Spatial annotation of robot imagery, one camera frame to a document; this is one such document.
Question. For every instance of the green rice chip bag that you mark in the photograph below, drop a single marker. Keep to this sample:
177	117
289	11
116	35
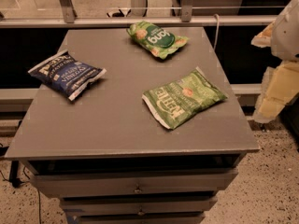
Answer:
159	42

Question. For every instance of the blue Kettle vinegar chip bag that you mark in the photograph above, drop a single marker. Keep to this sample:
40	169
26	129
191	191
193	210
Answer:
64	74

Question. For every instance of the grey metal railing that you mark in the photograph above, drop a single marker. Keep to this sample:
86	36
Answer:
89	14

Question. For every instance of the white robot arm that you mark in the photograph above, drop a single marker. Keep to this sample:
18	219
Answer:
282	35

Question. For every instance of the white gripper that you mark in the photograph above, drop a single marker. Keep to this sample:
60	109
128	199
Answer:
287	36

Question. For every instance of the grey drawer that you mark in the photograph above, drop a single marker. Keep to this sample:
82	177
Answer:
139	206
134	183

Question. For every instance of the top grey drawer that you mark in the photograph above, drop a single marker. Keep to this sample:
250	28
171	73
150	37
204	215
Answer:
134	183

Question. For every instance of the grey drawer cabinet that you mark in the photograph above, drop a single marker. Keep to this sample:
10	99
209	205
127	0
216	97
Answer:
109	129

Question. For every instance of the green Kettle jalapeno chip bag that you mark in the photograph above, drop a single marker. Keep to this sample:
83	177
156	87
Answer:
176	102

